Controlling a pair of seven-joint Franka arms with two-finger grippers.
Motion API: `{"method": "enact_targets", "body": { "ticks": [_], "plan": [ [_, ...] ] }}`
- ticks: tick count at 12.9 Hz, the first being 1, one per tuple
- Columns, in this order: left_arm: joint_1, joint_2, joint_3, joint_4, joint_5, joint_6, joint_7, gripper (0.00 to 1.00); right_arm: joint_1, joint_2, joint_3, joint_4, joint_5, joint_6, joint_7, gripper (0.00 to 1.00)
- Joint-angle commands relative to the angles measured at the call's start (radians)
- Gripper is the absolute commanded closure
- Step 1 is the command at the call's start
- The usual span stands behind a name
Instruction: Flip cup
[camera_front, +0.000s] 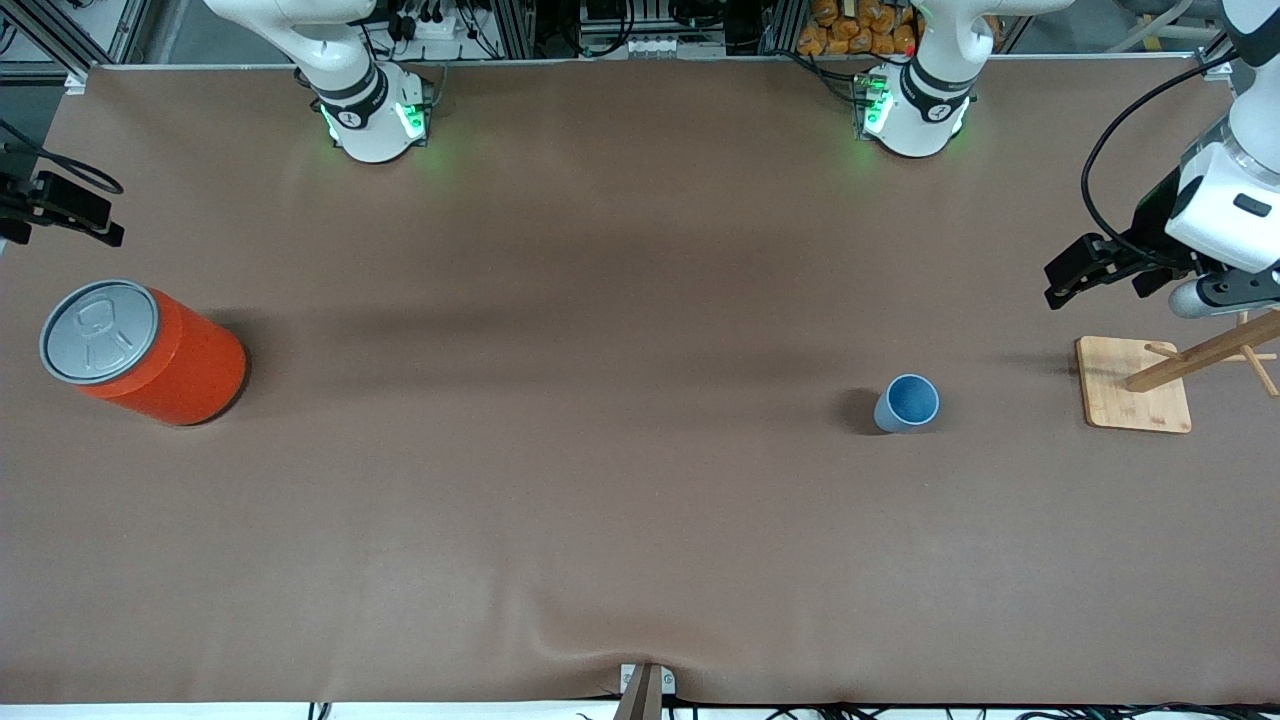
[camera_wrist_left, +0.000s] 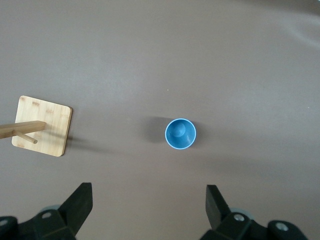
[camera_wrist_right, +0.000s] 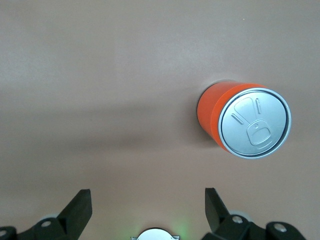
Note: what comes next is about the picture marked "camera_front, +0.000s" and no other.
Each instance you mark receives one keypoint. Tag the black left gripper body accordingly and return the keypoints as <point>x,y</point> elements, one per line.
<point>1153,222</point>

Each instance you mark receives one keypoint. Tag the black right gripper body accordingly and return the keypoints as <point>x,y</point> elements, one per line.
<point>22,203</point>

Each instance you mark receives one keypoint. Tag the blue plastic cup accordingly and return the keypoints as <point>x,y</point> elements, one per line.
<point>910,400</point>

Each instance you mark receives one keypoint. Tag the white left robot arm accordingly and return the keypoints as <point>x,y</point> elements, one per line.
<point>920,120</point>

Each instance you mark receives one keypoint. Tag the wooden cup rack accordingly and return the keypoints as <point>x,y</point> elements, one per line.
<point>1130,390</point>

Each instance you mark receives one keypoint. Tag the orange can with grey lid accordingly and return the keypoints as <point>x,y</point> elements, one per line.
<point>180,370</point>

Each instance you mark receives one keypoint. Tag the orange snack pile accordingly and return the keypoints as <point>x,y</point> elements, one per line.
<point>850,35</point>

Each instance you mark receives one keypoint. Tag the white power strip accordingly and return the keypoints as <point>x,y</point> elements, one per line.
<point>430,28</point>

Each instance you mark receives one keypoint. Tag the white connector strip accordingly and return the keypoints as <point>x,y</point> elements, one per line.
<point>670,47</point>

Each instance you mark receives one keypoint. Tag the brown table cover cloth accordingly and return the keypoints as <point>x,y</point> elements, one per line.
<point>640,500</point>

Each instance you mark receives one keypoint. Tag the aluminium frame post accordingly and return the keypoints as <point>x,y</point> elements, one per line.
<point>782,28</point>
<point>510,30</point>

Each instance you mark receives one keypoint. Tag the grey metal camera bracket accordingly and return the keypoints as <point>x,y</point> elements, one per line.
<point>640,700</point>

